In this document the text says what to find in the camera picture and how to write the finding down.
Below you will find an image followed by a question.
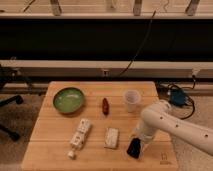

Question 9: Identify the green bowl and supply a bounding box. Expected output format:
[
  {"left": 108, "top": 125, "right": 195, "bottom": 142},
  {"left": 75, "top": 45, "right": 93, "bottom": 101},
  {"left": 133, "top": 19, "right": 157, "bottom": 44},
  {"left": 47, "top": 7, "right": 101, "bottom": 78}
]
[{"left": 53, "top": 87, "right": 85, "bottom": 114}]

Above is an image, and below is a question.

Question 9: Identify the black office chair base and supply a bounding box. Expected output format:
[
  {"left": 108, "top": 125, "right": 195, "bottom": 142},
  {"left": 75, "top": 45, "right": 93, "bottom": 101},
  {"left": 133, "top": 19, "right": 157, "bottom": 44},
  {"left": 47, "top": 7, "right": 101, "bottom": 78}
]
[{"left": 0, "top": 65, "right": 24, "bottom": 142}]

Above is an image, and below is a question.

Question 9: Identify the white power strip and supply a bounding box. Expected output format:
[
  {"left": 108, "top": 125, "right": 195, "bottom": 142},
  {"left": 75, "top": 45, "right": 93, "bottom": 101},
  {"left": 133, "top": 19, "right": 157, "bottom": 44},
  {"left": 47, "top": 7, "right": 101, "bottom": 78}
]
[{"left": 68, "top": 118, "right": 92, "bottom": 159}]

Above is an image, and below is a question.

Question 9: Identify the blue box on floor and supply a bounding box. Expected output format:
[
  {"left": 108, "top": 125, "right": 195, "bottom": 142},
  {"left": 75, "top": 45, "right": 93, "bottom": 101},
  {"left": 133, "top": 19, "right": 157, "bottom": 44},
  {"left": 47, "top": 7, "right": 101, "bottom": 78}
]
[{"left": 169, "top": 90, "right": 186, "bottom": 107}]

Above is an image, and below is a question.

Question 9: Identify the black hanging cable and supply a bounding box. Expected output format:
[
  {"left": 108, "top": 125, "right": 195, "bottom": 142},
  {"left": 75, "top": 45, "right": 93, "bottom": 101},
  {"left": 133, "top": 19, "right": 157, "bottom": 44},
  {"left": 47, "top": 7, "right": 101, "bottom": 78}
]
[{"left": 118, "top": 9, "right": 157, "bottom": 78}]

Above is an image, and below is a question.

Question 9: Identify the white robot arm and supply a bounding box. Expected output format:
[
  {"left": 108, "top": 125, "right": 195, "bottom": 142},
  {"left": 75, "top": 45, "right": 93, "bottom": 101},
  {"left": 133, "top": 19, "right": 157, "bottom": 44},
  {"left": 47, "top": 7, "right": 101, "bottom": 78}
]
[{"left": 134, "top": 100, "right": 213, "bottom": 156}]

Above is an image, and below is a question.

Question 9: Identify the black floor cable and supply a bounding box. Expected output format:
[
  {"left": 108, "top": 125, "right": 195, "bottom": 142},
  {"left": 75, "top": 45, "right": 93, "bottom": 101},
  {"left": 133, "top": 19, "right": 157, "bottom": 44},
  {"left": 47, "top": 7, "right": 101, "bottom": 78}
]
[{"left": 156, "top": 73, "right": 198, "bottom": 121}]

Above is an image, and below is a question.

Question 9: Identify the wooden table board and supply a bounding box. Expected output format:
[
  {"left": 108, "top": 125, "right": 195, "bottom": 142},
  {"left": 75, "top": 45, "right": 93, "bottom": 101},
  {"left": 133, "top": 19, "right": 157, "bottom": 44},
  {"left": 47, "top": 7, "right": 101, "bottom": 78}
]
[{"left": 21, "top": 82, "right": 178, "bottom": 171}]

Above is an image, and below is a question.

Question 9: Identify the dark red small object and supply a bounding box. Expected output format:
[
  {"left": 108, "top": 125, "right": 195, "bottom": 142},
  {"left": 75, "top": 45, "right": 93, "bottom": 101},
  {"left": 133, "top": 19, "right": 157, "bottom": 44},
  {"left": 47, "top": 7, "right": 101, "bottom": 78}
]
[{"left": 102, "top": 98, "right": 109, "bottom": 115}]

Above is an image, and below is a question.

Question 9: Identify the black rectangular eraser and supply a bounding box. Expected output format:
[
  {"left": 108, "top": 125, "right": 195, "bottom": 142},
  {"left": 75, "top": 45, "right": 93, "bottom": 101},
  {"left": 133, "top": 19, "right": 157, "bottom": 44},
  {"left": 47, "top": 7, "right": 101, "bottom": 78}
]
[{"left": 127, "top": 138, "right": 141, "bottom": 159}]

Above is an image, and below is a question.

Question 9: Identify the white rectangular packet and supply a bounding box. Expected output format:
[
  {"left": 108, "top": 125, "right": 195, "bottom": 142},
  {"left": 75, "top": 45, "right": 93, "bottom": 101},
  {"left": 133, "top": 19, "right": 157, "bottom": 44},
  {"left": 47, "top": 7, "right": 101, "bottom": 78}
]
[{"left": 104, "top": 127, "right": 119, "bottom": 149}]

